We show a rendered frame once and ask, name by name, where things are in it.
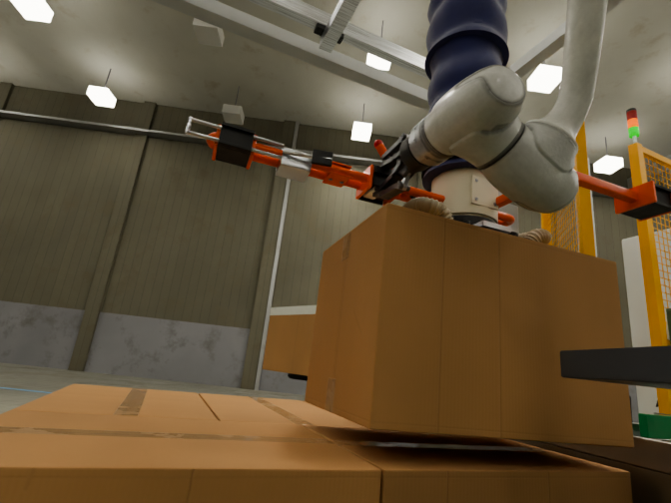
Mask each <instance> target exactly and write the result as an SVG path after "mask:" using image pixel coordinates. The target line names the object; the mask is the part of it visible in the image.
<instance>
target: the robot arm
mask: <svg viewBox="0 0 671 503"><path fill-rule="evenodd" d="M607 5H608V0H567V12H566V24H565V37H564V50H563V63H562V75H561V85H560V90H559V95H558V98H557V100H556V103H555V105H554V106H553V108H552V110H551V111H550V112H549V113H548V114H547V115H546V116H545V117H544V118H542V119H539V120H538V119H534V120H529V121H527V122H526V123H525V124H523V123H522V122H521V120H520V119H519V118H518V115H519V113H520V111H521V109H522V107H523V104H524V100H525V95H526V92H525V87H524V84H523V82H522V80H521V79H520V77H519V76H518V75H517V74H516V73H515V72H514V71H512V70H511V69H509V68H507V67H505V66H502V65H490V66H487V67H485V68H482V69H480V70H478V71H476V72H474V73H473V74H471V75H469V76H468V77H466V78H465V79H463V80H462V81H460V82H459V83H458V84H456V85H455V86H454V87H452V88H451V89H450V90H449V91H448V92H446V93H445V94H444V95H443V96H442V97H441V98H440V99H439V100H438V101H437V103H436V104H435V105H434V106H433V108H432V110H431V112H430V113H429V114H428V115H426V116H425V117H424V118H423V119H422V120H421V121H420V122H419V123H418V124H417V125H416V126H414V127H413V128H412V129H411V131H410V132H409V135H408V134H405V133H402V135H401V136H400V138H399V139H398V140H397V141H396V142H395V143H394V144H393V145H392V146H391V147H390V148H389V149H388V150H387V151H386V152H385V153H384V154H383V155H382V156H381V159H382V162H381V163H380V164H379V166H380V167H383V168H387V169H390V170H391V174H390V175H389V176H388V177H387V178H386V179H385V180H384V181H383V182H382V183H381V185H380V186H379V187H377V186H374V187H373V188H372V189H370V190H369V191H368V192H366V193H365V194H364V195H363V197H364V198H368V199H371V200H374V199H376V198H381V199H384V200H390V199H391V198H393V197H395V196H397V195H399V194H401V193H402V192H409V190H410V186H409V185H408V181H409V179H411V178H412V177H413V175H414V174H415V173H418V172H422V171H424V170H426V169H427V168H429V167H435V166H438V165H440V164H441V163H443V162H445V161H446V160H448V159H449V158H451V157H453V156H458V157H460V158H463V159H465V160H466V161H468V162H470V163H471V164H473V165H474V166H476V167H477V168H478V169H479V170H480V171H481V172H482V173H483V174H484V176H485V177H486V179H487V180H488V181H489V182H490V183H491V184H492V185H493V186H494V187H495V188H496V189H498V190H499V191H500V192H501V193H502V194H503V195H505V196H506V197H507V198H509V199H510V200H511V201H513V202H514V203H516V204H517V205H519V206H520V207H522V208H524V209H526V210H529V211H532V212H538V213H543V214H551V213H555V212H558V211H560V210H562V209H564V208H565V207H567V206H568V205H569V204H570V203H571V202H572V201H573V200H574V198H575V196H576V194H577V193H578V189H579V182H578V175H577V173H576V172H575V170H574V169H573V168H574V166H575V164H574V160H575V156H576V154H577V153H578V145H577V143H576V136H577V134H578V132H579V130H580V128H581V126H582V124H583V122H584V120H585V118H586V116H587V114H588V111H589V109H590V106H591V103H592V100H593V96H594V92H595V88H596V82H597V76H598V69H599V62H600V55H601V48H602V41H603V33H604V26H605V19H606V12H607Z"/></svg>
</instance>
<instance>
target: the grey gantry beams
mask: <svg viewBox="0 0 671 503"><path fill-rule="evenodd" d="M152 1H154V2H157V3H159V4H162V5H164V6H167V7H169V8H172V9H174V10H177V11H179V12H182V13H184V14H187V15H189V16H192V17H194V18H197V19H199V20H202V21H204V22H207V23H209V24H212V25H214V26H217V27H219V28H222V29H224V30H227V31H229V32H232V33H234V34H237V35H239V36H242V37H244V38H247V39H249V40H252V41H254V42H257V43H259V44H262V45H264V46H267V47H269V48H272V49H274V50H277V51H279V52H282V53H284V54H287V55H289V56H292V57H294V58H297V59H299V60H302V61H304V62H307V63H309V64H312V65H314V66H317V67H319V68H322V69H324V70H327V71H329V72H332V73H334V74H337V75H339V76H342V77H344V78H347V79H349V80H352V81H354V82H357V83H359V84H362V85H364V86H367V87H369V88H372V89H374V90H377V91H379V92H382V93H384V94H387V95H389V96H392V97H394V98H397V99H399V100H402V101H404V102H407V103H409V104H412V105H414V106H417V107H419V108H422V109H424V110H427V111H429V110H430V109H429V106H428V101H427V91H428V90H426V89H423V88H421V87H419V86H416V85H414V84H412V83H409V82H407V81H404V80H402V79H400V78H397V77H396V76H394V75H391V74H389V73H387V72H384V71H382V70H379V69H377V68H375V67H372V66H370V65H368V64H365V63H363V62H361V61H358V60H356V59H353V58H351V57H349V56H346V55H344V54H342V53H339V52H337V51H335V50H332V52H331V53H329V52H326V51H324V50H322V49H319V45H320V44H318V43H316V42H313V41H311V40H309V39H306V38H304V37H301V36H299V35H297V34H294V33H292V32H290V31H287V30H285V29H283V28H280V27H278V26H275V25H273V24H271V23H268V22H266V21H264V20H261V19H259V18H257V17H254V16H252V15H249V14H247V13H245V12H242V11H240V10H238V9H235V8H233V7H231V6H228V5H226V4H224V3H221V2H219V1H216V0H152ZM623 1H624V0H608V5H607V12H606V14H607V13H608V12H610V11H611V10H612V9H614V8H615V7H616V6H618V5H619V4H620V3H622V2H623ZM565 24H566V21H565V22H564V23H563V24H562V25H560V26H559V27H558V28H557V29H555V30H554V31H553V32H552V33H551V34H549V35H548V36H547V37H546V38H544V39H543V40H542V41H541V42H539V43H538V44H537V45H536V46H534V47H533V48H532V49H531V50H529V51H528V52H527V53H526V54H525V55H523V56H522V57H521V58H520V59H518V60H517V61H516V62H515V63H513V64H512V65H511V66H510V67H508V68H509V69H511V70H512V71H514V72H515V73H516V74H517V75H518V76H519V77H520V78H522V77H523V76H524V75H526V74H527V73H528V72H530V71H531V70H532V69H534V68H535V67H536V66H538V65H539V64H540V63H542V62H543V61H544V60H546V59H547V58H548V57H550V56H551V55H552V54H554V53H555V52H556V51H558V50H559V49H560V48H562V47H563V46H564V37H565Z"/></svg>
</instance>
